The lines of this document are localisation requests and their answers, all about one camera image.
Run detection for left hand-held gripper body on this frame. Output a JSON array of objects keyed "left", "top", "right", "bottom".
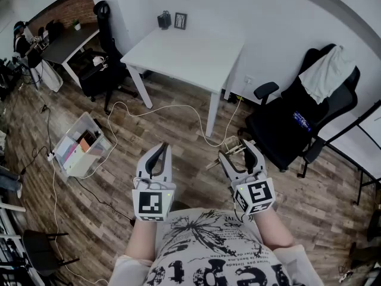
[{"left": 132, "top": 176, "right": 177, "bottom": 222}]

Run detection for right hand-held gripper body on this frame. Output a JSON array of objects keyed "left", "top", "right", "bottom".
[{"left": 230, "top": 171, "right": 276, "bottom": 216}]

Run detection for black binder clip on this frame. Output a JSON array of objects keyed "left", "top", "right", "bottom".
[{"left": 157, "top": 10, "right": 172, "bottom": 31}]

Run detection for person's right forearm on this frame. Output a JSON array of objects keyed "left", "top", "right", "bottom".
[{"left": 252, "top": 209, "right": 296, "bottom": 250}]

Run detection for person's left forearm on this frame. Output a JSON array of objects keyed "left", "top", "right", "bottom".
[{"left": 124, "top": 218, "right": 159, "bottom": 262}]

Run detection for wooden rack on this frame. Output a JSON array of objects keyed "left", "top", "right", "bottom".
[{"left": 206, "top": 135, "right": 248, "bottom": 171}]

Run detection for black office chair with cloth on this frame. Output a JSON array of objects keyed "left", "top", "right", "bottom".
[{"left": 237, "top": 43, "right": 361, "bottom": 173}]

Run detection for blue packet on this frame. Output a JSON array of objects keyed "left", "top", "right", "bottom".
[{"left": 292, "top": 110, "right": 313, "bottom": 133}]

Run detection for clear plastic storage box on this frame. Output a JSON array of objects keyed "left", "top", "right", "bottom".
[{"left": 52, "top": 111, "right": 114, "bottom": 182}]

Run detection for white black-printed shirt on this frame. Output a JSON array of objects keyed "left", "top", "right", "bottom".
[{"left": 108, "top": 208, "right": 317, "bottom": 286}]

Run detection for white folding table black legs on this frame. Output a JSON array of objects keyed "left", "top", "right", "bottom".
[{"left": 323, "top": 99, "right": 381, "bottom": 206}]

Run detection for white cloth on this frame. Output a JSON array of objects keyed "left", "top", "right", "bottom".
[{"left": 298, "top": 44, "right": 357, "bottom": 105}]

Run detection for white square table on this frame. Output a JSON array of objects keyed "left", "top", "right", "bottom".
[{"left": 120, "top": 25, "right": 246, "bottom": 138}]

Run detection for white headphones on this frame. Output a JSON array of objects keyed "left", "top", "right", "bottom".
[{"left": 92, "top": 55, "right": 108, "bottom": 69}]

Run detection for black high-back office chair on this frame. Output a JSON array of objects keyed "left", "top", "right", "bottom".
[{"left": 78, "top": 0, "right": 139, "bottom": 116}]

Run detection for black stool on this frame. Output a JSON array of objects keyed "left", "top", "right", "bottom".
[{"left": 21, "top": 229, "right": 80, "bottom": 277}]

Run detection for white tote bag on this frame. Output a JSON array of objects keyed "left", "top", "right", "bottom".
[{"left": 40, "top": 59, "right": 64, "bottom": 94}]

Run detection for dark desk with white legs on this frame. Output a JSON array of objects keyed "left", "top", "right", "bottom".
[{"left": 40, "top": 25, "right": 101, "bottom": 88}]

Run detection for black floor cable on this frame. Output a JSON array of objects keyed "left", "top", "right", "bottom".
[{"left": 72, "top": 176, "right": 136, "bottom": 228}]

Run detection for long white cable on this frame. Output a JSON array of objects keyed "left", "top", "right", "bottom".
[{"left": 77, "top": 79, "right": 251, "bottom": 180}]

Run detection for thin white cable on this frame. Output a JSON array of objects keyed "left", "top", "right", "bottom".
[{"left": 47, "top": 159, "right": 110, "bottom": 285}]

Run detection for thin black cable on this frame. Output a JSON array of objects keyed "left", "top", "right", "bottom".
[{"left": 17, "top": 83, "right": 56, "bottom": 174}]

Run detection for black picture frame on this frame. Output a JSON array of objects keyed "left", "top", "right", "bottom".
[{"left": 173, "top": 12, "right": 189, "bottom": 30}]

